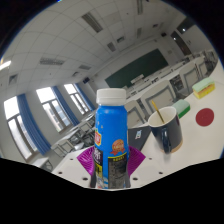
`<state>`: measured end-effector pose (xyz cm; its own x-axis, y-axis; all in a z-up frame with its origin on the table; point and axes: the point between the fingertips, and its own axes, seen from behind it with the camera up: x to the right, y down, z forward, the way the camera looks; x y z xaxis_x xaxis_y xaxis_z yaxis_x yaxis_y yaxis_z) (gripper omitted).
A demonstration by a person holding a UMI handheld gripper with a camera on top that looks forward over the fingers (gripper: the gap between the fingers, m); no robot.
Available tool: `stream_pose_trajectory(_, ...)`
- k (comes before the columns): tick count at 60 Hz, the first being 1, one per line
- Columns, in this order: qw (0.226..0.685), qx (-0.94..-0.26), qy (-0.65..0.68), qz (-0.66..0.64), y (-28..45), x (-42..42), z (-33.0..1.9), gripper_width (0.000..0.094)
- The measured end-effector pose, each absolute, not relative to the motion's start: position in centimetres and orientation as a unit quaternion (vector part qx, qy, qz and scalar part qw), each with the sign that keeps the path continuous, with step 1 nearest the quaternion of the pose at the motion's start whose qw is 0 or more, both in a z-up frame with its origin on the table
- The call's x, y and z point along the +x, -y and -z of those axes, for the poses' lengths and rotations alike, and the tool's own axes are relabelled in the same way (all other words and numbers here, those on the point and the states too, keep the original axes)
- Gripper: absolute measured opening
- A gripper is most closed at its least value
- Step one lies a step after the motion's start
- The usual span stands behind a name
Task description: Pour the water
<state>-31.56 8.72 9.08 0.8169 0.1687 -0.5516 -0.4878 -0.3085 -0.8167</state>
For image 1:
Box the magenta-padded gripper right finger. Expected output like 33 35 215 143
125 144 168 189

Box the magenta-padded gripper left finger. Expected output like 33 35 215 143
51 145 98 189

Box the blue drink bottle white cap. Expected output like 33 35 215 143
94 88 131 190

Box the group of classroom desks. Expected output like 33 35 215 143
31 54 214 171

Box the dark blue mug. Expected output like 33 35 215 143
147 105 184 155

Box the wooden stir stick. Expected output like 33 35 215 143
150 99 166 125

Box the blue curtain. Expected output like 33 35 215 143
73 83 97 112
16 93 53 156
51 85 81 127

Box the large classroom window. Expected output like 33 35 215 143
35 87 73 133
3 96 35 160
63 83 91 115

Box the group of classroom chairs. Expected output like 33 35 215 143
63 49 221 148

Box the flat round red coaster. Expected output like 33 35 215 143
195 107 215 128

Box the green chalkboard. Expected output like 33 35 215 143
104 48 169 89

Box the yellow sponge with green top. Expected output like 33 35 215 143
191 77 216 100

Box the dark classroom door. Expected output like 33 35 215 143
170 30 193 56

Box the group of ceiling lights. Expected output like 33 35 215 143
0 0 148 73

